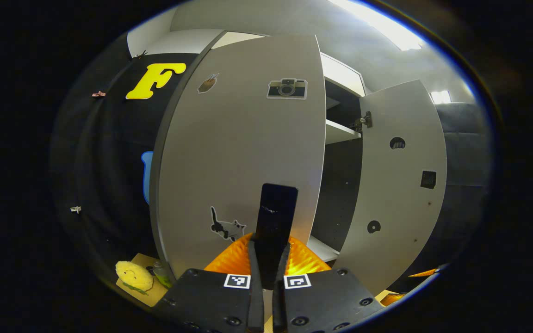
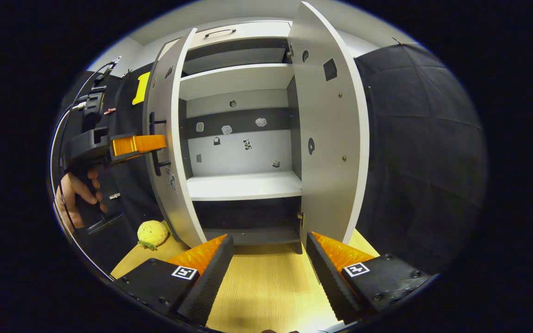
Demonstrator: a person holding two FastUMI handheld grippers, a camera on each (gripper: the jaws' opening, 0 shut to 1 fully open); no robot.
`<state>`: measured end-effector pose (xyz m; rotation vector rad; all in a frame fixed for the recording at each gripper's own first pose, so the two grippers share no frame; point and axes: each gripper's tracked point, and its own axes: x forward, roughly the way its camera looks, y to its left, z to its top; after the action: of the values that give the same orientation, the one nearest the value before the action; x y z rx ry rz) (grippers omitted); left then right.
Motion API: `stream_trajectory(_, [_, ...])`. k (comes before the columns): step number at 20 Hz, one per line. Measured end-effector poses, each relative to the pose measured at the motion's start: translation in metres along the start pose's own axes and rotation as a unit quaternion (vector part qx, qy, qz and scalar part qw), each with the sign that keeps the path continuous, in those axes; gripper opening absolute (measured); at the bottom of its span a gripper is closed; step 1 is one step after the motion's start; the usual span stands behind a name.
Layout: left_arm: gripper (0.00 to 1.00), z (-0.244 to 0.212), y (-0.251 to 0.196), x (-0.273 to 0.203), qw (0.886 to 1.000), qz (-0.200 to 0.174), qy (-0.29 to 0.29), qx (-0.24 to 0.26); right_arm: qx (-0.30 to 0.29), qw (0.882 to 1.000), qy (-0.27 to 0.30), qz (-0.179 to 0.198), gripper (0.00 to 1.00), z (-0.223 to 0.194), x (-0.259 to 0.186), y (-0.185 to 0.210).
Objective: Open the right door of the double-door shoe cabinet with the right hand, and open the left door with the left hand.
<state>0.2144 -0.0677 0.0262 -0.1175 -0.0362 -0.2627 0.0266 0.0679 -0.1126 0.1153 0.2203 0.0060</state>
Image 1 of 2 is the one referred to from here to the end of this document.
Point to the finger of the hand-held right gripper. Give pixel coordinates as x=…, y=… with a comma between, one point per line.
x=424, y=273
x=392, y=299

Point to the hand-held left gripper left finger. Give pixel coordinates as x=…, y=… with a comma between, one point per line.
x=206, y=300

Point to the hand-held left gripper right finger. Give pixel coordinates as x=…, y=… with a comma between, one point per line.
x=326, y=300

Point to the beige cabinet door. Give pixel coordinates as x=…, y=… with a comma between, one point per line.
x=400, y=203
x=243, y=148

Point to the beige double-door shoe cabinet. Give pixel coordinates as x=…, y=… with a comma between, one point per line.
x=345, y=76

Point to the white cabinet shelf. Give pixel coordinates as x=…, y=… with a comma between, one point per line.
x=323, y=249
x=340, y=132

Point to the metal door hinge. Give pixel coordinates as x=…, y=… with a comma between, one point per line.
x=363, y=121

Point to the small clear bottle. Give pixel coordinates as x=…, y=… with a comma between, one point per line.
x=161, y=275

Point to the yellow plush toy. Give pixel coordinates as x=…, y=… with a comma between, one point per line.
x=134, y=276

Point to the black backdrop cloth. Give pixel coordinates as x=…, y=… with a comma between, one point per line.
x=114, y=185

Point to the small ceiling light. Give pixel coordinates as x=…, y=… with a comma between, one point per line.
x=441, y=97

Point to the red clip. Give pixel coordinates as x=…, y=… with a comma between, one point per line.
x=99, y=94

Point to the black clip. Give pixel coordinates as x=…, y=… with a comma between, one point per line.
x=140, y=54

